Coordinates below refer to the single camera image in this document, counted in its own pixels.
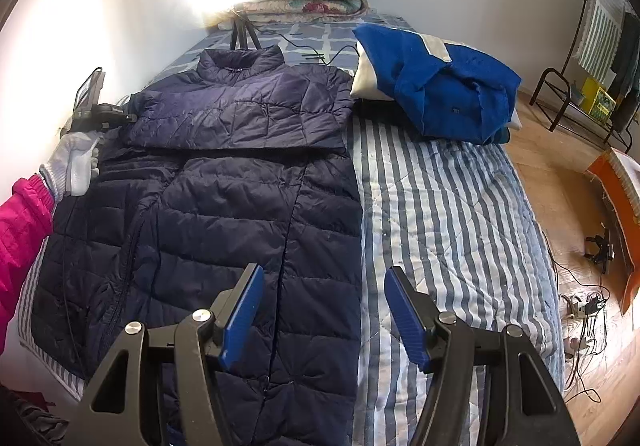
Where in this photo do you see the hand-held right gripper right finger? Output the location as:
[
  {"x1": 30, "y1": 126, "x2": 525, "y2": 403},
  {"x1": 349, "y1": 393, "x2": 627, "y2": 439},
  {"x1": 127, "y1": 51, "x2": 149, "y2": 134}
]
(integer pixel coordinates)
[{"x1": 384, "y1": 266, "x2": 583, "y2": 446}]

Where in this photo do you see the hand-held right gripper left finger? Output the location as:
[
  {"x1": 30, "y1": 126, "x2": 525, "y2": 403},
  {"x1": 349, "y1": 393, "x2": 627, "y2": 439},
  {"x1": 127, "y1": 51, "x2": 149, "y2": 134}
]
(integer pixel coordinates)
[{"x1": 75, "y1": 264, "x2": 265, "y2": 446}]

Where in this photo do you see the black metal rack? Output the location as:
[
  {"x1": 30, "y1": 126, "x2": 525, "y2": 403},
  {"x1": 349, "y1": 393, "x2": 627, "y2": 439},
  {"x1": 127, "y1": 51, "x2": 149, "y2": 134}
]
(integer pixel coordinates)
[{"x1": 530, "y1": 0, "x2": 640, "y2": 151}]

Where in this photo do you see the black clamp device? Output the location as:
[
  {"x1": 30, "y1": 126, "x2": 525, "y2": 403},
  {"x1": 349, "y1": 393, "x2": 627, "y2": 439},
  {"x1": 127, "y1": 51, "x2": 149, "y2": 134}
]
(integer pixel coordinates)
[{"x1": 585, "y1": 226, "x2": 617, "y2": 274}]

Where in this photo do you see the blue and white jacket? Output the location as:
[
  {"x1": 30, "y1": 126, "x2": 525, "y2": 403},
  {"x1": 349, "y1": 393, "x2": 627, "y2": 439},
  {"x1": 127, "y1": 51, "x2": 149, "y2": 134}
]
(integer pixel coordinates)
[{"x1": 353, "y1": 23, "x2": 523, "y2": 145}]

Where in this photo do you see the person's left forearm pink sleeve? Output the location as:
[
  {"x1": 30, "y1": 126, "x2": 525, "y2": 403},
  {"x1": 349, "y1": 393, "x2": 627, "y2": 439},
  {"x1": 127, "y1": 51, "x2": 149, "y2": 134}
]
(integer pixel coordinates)
[{"x1": 0, "y1": 174, "x2": 55, "y2": 357}]

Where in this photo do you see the dark hanging garment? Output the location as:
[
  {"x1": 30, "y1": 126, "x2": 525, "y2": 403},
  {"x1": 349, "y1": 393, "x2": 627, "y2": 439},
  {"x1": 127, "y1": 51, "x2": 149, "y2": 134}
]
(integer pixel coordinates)
[{"x1": 602, "y1": 12, "x2": 640, "y2": 137}]

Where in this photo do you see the person's left hand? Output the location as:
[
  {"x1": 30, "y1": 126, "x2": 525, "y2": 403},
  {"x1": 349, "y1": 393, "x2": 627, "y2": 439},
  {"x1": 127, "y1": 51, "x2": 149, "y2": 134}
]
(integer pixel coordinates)
[{"x1": 39, "y1": 131, "x2": 102, "y2": 203}]

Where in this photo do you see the white power strip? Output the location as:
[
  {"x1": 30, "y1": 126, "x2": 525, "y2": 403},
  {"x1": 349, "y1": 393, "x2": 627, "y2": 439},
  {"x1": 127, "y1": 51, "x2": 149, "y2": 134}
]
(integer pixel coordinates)
[{"x1": 559, "y1": 293, "x2": 608, "y2": 359}]

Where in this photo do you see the black tripod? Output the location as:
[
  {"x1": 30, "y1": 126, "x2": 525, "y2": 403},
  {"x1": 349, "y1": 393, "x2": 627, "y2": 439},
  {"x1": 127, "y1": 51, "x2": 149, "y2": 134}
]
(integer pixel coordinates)
[{"x1": 228, "y1": 8, "x2": 262, "y2": 51}]

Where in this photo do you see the striped bed quilt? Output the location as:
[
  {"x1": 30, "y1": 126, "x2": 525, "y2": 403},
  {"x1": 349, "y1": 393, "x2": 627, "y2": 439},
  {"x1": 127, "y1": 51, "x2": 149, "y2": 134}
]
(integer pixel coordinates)
[{"x1": 17, "y1": 96, "x2": 565, "y2": 446}]

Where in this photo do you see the green striped cloth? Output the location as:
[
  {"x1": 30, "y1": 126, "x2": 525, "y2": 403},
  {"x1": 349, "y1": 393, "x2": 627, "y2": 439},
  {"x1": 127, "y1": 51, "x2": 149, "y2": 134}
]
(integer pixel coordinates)
[{"x1": 576, "y1": 0, "x2": 632, "y2": 76}]

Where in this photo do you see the black cable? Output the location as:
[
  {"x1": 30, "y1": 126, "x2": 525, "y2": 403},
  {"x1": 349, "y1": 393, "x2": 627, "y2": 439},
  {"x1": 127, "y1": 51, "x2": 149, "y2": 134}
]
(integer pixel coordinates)
[{"x1": 270, "y1": 28, "x2": 362, "y2": 69}]

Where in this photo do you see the blue checked bed sheet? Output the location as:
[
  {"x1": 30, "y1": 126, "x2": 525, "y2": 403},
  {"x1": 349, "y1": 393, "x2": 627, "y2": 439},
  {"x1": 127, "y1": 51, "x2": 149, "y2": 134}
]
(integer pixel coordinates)
[{"x1": 165, "y1": 12, "x2": 416, "y2": 76}]

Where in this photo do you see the navy puffer jacket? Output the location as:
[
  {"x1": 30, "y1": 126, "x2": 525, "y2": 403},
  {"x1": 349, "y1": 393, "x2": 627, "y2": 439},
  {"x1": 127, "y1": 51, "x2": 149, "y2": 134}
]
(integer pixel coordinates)
[{"x1": 31, "y1": 44, "x2": 363, "y2": 446}]

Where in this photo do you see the orange cloth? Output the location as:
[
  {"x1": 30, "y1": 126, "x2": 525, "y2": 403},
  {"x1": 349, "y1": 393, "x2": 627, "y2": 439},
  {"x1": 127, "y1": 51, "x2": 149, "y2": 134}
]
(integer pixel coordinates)
[{"x1": 586, "y1": 148, "x2": 640, "y2": 315}]

